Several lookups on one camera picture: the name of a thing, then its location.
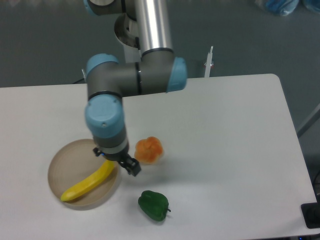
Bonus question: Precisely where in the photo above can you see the orange flower-shaped bun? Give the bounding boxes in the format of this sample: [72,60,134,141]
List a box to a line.
[134,136,164,165]

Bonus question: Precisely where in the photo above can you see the black device at edge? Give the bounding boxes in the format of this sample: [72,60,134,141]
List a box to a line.
[300,202,320,229]

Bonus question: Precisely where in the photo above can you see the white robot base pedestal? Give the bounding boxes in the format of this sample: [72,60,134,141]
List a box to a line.
[81,13,143,83]

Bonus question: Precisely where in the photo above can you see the green bell pepper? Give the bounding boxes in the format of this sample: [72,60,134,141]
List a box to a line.
[138,190,171,222]

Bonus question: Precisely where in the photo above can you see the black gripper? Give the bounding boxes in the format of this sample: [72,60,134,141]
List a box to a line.
[92,143,141,177]

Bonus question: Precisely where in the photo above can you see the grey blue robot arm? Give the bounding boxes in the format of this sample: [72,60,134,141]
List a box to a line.
[84,0,188,176]

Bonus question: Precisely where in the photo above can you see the beige round plate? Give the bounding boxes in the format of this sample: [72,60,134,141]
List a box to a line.
[47,139,121,211]

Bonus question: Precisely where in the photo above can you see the yellow banana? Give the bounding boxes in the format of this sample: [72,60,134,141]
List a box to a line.
[60,160,115,202]

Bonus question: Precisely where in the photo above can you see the white metal bracket post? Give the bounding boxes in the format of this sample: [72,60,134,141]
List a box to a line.
[204,45,214,78]

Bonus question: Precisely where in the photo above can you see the grey table leg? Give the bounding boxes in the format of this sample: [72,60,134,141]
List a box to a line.
[296,104,320,138]

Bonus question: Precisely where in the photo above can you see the blue plastic bag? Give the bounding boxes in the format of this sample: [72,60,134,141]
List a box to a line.
[264,0,299,16]

